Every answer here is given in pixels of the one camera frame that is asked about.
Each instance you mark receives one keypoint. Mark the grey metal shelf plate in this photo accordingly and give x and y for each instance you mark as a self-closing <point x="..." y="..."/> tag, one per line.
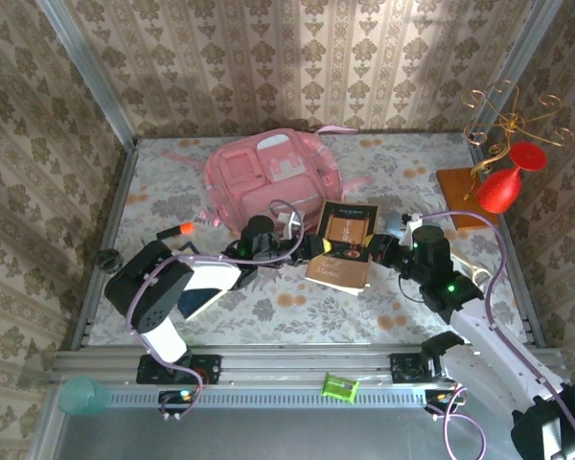
<point x="287" y="431"/>

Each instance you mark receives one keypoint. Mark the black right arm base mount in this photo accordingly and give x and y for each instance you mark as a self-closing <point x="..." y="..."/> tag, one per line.
<point x="405" y="369"/>

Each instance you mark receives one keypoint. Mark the aluminium table side rail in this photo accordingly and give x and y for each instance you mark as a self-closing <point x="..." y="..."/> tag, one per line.
<point x="117" y="191"/>
<point x="528" y="316"/>

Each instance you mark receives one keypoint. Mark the floral table cover sheet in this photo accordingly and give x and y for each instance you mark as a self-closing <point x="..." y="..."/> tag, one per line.
<point x="316" y="316"/>

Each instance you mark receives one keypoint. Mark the aluminium front rail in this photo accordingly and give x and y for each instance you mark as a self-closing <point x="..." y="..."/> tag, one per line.
<point x="292" y="357"/>

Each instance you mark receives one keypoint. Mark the teal plastic cup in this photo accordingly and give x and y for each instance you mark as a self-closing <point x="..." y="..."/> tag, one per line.
<point x="81" y="397"/>

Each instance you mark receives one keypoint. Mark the brown black book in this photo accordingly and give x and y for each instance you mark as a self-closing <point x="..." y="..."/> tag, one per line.
<point x="347" y="225"/>

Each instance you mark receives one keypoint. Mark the glass bottle with black cap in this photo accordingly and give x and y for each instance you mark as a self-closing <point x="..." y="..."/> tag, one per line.
<point x="109" y="261"/>

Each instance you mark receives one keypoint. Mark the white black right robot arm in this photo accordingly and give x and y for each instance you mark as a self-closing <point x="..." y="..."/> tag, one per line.
<point x="498" y="350"/>

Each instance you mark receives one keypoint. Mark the green packet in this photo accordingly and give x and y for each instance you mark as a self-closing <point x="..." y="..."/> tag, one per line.
<point x="340" y="387"/>

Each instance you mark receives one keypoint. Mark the black marker with orange cap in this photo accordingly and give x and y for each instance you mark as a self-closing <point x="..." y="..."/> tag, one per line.
<point x="175" y="231"/>

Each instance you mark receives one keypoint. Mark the wooden base board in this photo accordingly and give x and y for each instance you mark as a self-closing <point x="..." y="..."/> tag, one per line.
<point x="460" y="191"/>

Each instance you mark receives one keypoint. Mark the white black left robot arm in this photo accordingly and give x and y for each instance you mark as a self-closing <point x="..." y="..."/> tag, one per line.
<point x="211" y="275"/>

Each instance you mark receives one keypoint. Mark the pink school backpack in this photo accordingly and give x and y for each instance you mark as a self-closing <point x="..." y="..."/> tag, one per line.
<point x="268" y="172"/>

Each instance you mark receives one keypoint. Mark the red plastic goblet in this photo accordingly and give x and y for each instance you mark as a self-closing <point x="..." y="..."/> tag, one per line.
<point x="500" y="189"/>

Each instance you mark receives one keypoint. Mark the gold metal peeler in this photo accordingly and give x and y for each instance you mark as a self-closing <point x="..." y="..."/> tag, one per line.
<point x="476" y="273"/>

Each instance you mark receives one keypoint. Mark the aluminium corner post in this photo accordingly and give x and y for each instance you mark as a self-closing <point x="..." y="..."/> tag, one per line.
<point x="86" y="72"/>
<point x="517" y="62"/>

